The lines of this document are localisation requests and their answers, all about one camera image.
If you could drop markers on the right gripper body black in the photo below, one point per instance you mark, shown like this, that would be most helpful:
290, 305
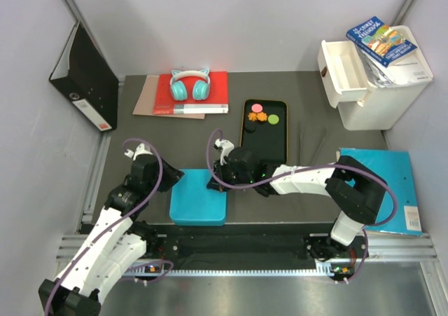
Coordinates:
228, 173

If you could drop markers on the teal tin lid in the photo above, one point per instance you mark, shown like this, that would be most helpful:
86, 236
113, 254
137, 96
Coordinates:
191, 198

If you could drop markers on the orange flower cookie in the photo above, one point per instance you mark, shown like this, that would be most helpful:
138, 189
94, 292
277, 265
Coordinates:
252, 116
262, 117

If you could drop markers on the grey cable duct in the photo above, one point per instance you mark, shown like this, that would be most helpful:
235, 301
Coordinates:
320, 270

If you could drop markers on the teal cat ear headphones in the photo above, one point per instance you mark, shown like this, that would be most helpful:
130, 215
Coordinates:
194, 83

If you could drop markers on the blue folder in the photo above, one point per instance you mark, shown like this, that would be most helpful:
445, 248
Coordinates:
395, 168

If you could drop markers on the red book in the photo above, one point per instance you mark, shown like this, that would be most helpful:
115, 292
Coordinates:
216, 103

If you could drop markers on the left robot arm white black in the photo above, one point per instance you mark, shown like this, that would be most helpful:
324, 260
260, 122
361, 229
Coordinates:
114, 243

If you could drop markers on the white booklet stack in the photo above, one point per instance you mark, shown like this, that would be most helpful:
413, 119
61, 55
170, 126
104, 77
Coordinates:
404, 72

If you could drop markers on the green round cookie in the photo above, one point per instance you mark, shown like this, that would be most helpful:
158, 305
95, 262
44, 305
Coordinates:
273, 119

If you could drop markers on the pink round cookie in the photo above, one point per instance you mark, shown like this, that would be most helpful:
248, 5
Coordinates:
257, 108

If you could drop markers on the brown cardboard folder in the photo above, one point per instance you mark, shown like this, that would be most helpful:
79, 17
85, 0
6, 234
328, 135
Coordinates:
146, 101

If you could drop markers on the blue paperback book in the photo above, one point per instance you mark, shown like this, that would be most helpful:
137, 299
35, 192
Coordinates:
381, 42

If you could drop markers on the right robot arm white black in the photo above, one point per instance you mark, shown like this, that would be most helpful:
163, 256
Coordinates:
355, 189

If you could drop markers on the black cookie tray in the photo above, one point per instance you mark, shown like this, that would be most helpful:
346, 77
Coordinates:
268, 142

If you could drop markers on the white drawer unit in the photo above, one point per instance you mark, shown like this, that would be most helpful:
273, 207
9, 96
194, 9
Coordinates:
361, 104

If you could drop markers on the black round cookie left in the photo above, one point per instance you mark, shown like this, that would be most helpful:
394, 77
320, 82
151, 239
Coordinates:
250, 126

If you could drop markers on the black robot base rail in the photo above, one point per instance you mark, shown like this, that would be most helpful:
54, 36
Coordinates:
269, 247

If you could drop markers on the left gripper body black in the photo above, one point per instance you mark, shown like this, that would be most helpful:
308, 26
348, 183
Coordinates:
151, 183

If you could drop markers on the black ring binder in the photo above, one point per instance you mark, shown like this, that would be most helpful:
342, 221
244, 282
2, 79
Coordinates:
84, 78

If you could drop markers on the teal cookie tin box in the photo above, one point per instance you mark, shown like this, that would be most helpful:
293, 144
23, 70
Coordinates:
199, 221

